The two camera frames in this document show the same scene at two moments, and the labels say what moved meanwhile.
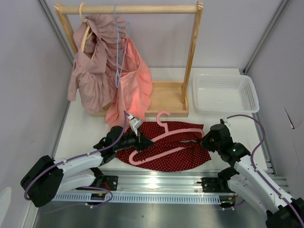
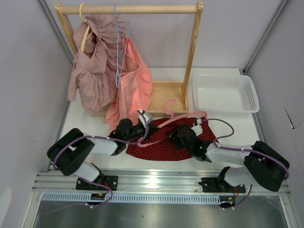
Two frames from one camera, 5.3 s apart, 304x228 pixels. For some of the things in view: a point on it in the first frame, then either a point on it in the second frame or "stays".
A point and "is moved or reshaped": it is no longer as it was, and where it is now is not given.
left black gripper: [141, 142] → [152, 128]
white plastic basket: [224, 94] stays
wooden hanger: [85, 36] stays
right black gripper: [204, 141] → [175, 139]
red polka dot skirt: [176, 146] is moved or reshaped
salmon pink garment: [134, 96] stays
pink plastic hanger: [152, 158] → [173, 116]
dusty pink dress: [98, 63] stays
